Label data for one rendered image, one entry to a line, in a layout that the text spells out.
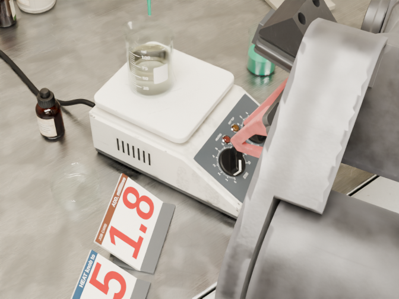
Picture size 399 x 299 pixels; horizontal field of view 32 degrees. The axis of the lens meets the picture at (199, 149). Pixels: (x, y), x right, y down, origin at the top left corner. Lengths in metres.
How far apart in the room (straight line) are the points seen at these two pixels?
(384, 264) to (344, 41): 0.08
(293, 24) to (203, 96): 0.26
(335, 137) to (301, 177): 0.02
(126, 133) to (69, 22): 0.30
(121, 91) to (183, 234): 0.17
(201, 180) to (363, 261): 0.49
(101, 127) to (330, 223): 0.54
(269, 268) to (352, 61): 0.08
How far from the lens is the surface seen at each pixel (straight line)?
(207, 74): 0.79
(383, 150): 0.30
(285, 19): 0.53
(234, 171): 0.73
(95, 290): 0.69
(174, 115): 0.74
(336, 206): 0.27
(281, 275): 0.26
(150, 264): 0.73
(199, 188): 0.75
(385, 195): 0.81
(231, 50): 0.95
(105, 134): 0.78
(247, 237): 0.26
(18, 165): 0.83
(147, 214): 0.75
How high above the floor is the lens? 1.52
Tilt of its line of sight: 49 degrees down
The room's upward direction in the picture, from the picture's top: 2 degrees clockwise
